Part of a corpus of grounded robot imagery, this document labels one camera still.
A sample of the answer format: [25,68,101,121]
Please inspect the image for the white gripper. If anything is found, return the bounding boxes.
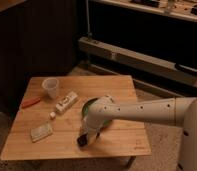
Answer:
[79,128,100,146]

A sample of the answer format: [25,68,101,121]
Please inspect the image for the black eraser block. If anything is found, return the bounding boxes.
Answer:
[76,133,101,148]

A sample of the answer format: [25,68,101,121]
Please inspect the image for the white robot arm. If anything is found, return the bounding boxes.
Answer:
[77,95,197,171]

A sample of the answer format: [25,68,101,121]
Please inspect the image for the green ceramic bowl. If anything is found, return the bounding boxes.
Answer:
[81,98,112,128]

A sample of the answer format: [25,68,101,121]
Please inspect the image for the translucent plastic cup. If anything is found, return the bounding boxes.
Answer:
[42,78,59,99]

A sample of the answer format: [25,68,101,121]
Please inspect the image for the small white cube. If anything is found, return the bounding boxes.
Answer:
[49,112,56,120]

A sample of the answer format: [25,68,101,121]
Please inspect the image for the wooden table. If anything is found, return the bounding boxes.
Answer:
[0,75,151,160]

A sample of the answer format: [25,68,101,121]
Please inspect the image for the white sponge pad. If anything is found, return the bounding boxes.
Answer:
[30,122,53,142]

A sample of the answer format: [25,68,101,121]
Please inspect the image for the orange marker pen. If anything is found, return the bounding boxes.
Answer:
[21,97,41,108]

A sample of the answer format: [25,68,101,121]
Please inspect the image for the black object on shelf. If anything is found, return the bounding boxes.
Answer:
[174,63,197,76]

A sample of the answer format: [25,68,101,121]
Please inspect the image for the metal shelf rail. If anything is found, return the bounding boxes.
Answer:
[78,37,197,88]

